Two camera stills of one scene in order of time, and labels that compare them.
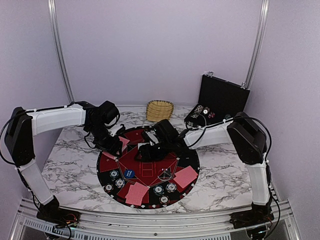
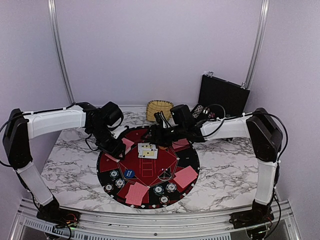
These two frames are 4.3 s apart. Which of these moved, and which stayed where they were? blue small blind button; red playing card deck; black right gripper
Moved: red playing card deck; black right gripper
Stayed: blue small blind button
